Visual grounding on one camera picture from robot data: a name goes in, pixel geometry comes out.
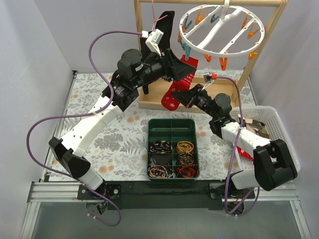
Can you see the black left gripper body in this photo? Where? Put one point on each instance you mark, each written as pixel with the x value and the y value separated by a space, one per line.
pixel 168 62

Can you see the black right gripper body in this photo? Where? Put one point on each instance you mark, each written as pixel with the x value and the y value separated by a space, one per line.
pixel 190 96

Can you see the red christmas sock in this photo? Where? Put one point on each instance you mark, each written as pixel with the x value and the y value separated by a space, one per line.
pixel 244 153
pixel 170 102

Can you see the brown beige striped sock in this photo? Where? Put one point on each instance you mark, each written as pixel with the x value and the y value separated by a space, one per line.
pixel 257 127

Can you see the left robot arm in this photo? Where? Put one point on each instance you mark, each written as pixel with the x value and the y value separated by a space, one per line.
pixel 132 72

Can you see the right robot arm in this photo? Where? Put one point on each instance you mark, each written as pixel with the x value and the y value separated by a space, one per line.
pixel 273 163

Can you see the white round clip hanger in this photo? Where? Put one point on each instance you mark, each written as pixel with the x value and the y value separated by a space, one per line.
pixel 209 20

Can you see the teal clothes clip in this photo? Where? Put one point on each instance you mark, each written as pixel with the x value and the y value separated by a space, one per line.
pixel 185 48
pixel 187 24

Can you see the orange clothes clip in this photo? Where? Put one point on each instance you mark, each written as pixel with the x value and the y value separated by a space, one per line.
pixel 207 57

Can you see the yellow rolled tie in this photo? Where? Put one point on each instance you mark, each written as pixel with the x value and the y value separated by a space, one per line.
pixel 185 147

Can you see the black hanging garment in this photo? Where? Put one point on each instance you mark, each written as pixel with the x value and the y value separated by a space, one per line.
pixel 156 54

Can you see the black white patterned rolled tie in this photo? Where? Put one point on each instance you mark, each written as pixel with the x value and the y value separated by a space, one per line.
pixel 161 147

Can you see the green divided organizer box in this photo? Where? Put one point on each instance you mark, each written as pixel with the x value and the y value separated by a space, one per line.
pixel 172 150

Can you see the black gold paisley rolled tie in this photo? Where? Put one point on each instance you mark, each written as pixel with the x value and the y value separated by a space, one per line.
pixel 185 159

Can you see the yellow-orange clothes clip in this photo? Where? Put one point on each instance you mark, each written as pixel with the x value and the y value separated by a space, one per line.
pixel 252 55

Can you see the white plastic basket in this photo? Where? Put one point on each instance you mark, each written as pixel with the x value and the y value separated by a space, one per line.
pixel 274 119

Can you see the black orange rolled tie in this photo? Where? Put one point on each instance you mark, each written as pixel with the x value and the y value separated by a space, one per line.
pixel 187 171

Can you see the floral tablecloth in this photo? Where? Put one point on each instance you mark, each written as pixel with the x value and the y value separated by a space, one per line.
pixel 119 152

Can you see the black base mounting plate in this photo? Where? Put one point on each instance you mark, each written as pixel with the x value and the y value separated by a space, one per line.
pixel 166 195

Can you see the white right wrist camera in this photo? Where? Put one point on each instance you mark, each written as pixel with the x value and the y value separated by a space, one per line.
pixel 209 79

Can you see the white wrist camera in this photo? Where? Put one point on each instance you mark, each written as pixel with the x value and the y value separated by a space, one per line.
pixel 209 79
pixel 153 40

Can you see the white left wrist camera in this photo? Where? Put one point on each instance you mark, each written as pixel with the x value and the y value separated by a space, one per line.
pixel 153 40

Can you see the left wooden rack post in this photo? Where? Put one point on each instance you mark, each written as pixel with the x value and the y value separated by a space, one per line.
pixel 138 15

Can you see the wooden rack post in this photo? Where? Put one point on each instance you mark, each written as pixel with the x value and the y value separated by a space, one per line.
pixel 279 6
pixel 138 15

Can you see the aluminium frame rail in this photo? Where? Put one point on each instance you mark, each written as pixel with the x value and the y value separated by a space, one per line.
pixel 53 211

